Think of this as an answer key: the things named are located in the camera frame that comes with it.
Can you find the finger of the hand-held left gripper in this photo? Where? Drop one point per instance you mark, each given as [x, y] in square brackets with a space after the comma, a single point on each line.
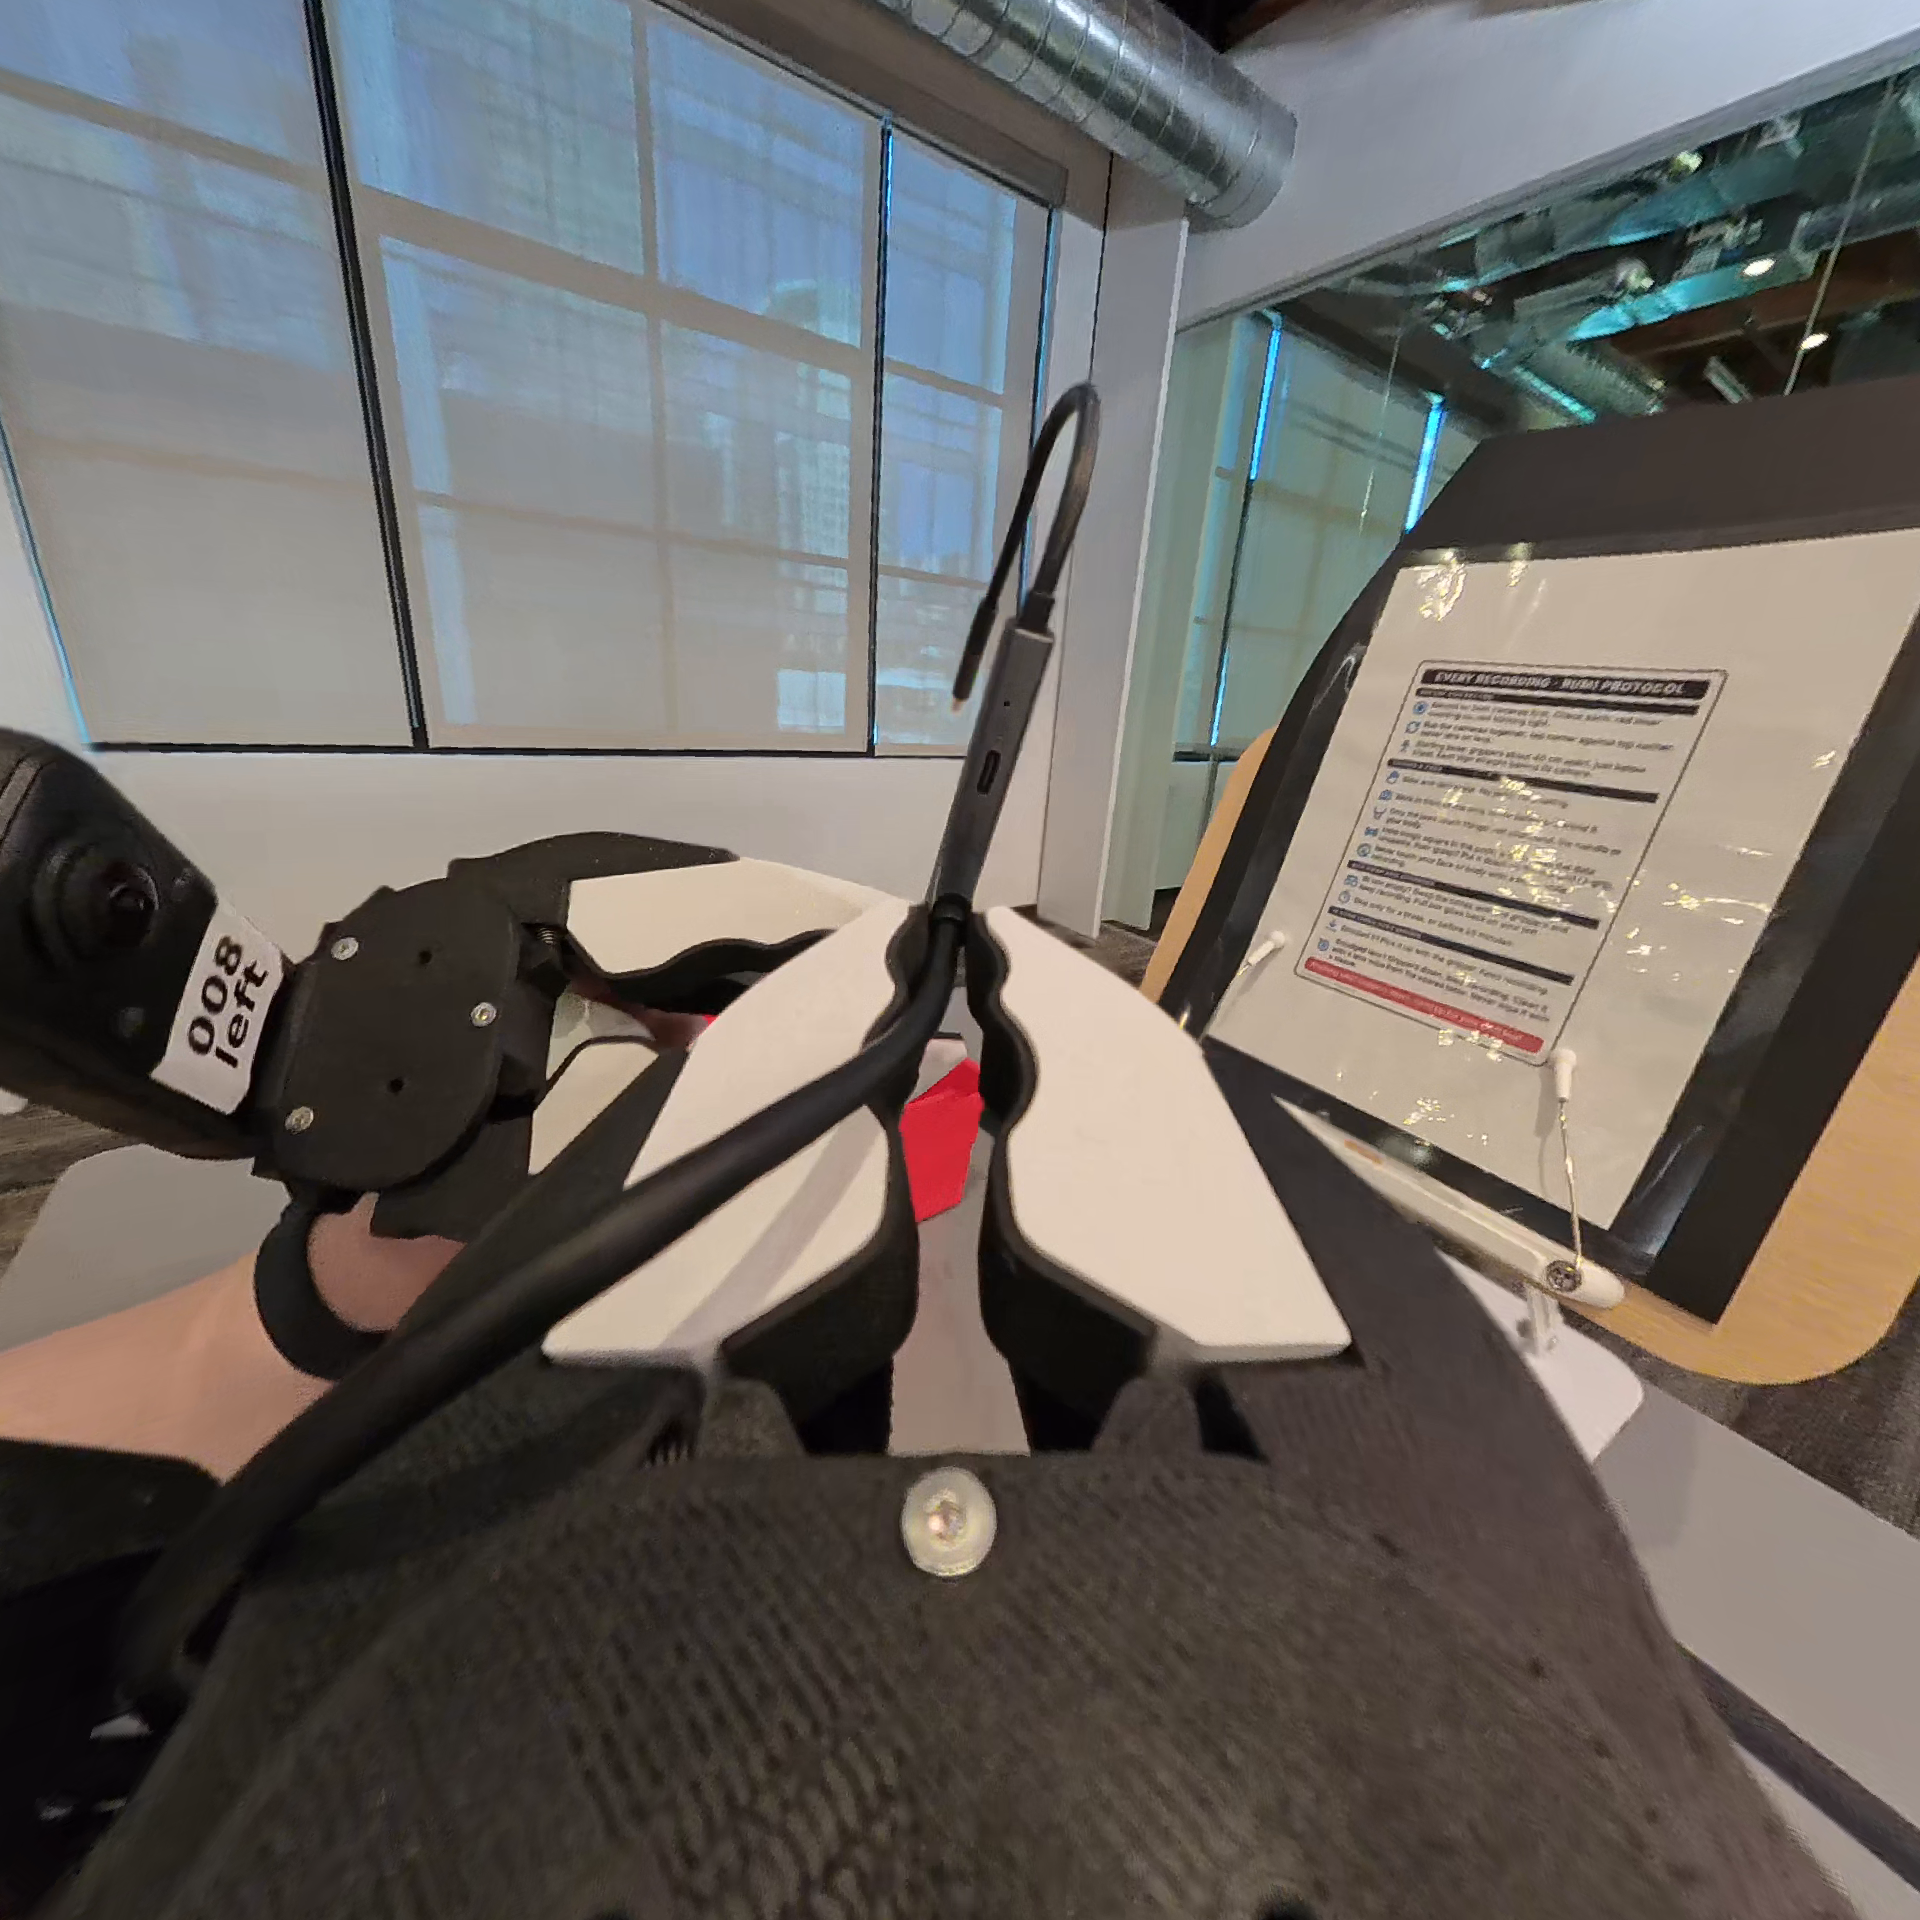
[705, 909]
[592, 1102]

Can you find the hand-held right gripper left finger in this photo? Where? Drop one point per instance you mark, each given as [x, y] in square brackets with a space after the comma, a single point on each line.
[751, 1142]

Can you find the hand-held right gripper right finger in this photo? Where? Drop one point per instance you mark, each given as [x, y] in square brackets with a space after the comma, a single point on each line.
[1154, 1172]

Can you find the red storage bin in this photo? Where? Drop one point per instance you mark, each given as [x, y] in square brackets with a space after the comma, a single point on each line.
[937, 1156]

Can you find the grey usb hub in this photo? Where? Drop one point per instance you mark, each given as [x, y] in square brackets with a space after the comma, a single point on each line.
[984, 780]

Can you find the person's left hand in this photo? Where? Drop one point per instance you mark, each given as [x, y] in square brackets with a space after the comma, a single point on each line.
[181, 1365]

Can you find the white tablet stand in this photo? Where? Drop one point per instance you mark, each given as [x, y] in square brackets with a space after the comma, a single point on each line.
[1440, 1200]

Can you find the large window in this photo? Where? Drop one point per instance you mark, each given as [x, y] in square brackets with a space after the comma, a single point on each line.
[600, 452]

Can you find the laminated instruction sheet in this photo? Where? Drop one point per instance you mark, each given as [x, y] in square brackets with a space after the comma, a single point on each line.
[1650, 630]

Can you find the wood-edged black board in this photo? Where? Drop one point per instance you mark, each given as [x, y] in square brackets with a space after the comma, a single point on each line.
[1725, 495]

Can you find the silver ventilation duct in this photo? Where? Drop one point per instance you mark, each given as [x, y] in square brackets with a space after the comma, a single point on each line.
[1142, 107]

